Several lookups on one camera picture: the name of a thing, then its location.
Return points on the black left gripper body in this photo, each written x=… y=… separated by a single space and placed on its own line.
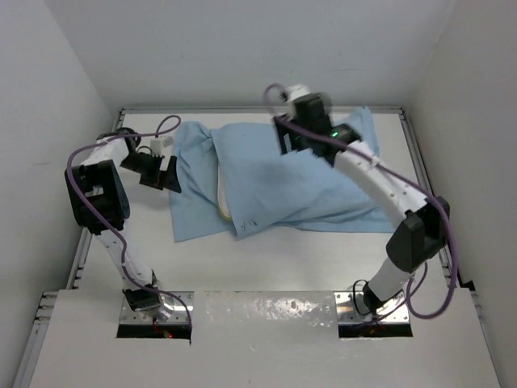
x=147 y=166

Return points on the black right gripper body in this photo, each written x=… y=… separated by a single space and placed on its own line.
x=299 y=141

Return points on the white pillow yellow underside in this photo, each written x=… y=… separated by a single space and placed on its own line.
x=221 y=196

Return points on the light blue green pillowcase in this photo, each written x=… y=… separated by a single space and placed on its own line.
x=263 y=187

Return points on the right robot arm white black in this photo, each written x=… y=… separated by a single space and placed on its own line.
x=419 y=221

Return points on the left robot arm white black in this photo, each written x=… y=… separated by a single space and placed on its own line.
x=100 y=204

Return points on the white front cover board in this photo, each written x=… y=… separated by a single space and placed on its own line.
x=260 y=340

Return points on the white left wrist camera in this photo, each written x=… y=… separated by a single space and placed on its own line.
x=158 y=144

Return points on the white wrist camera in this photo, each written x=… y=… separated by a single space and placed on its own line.
x=290 y=94
x=158 y=144

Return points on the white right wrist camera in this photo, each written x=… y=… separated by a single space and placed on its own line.
x=290 y=94

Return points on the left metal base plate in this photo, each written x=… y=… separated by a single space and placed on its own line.
x=170 y=312

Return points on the metal base plate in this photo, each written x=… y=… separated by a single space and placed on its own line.
x=170 y=312
x=351 y=310

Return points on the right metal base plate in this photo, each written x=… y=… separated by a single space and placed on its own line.
x=351 y=310

